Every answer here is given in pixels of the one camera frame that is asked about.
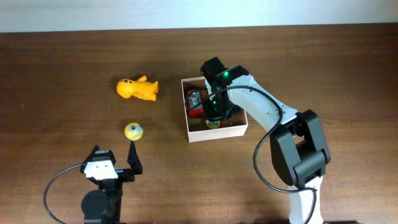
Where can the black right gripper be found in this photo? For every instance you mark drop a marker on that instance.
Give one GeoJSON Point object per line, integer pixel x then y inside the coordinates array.
{"type": "Point", "coordinates": [211, 114]}

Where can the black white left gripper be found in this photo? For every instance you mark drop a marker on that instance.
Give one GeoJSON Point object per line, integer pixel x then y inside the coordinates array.
{"type": "Point", "coordinates": [129, 174]}

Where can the wooden rattle drum toy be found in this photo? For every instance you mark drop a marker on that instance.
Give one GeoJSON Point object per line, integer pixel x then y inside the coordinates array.
{"type": "Point", "coordinates": [213, 124]}

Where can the red toy truck grey front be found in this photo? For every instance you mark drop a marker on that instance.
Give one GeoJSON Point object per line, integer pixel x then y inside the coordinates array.
{"type": "Point", "coordinates": [194, 103]}

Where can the pink cardboard box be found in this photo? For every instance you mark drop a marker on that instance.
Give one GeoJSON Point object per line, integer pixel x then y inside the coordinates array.
{"type": "Point", "coordinates": [197, 130]}

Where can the yellow minion ball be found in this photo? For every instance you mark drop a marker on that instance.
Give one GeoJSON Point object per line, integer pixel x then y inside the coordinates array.
{"type": "Point", "coordinates": [133, 131]}

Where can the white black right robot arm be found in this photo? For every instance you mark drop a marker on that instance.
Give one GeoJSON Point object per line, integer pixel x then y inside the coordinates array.
{"type": "Point", "coordinates": [299, 151]}

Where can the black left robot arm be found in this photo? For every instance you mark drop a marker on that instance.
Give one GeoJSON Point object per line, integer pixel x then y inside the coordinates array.
{"type": "Point", "coordinates": [104, 204]}

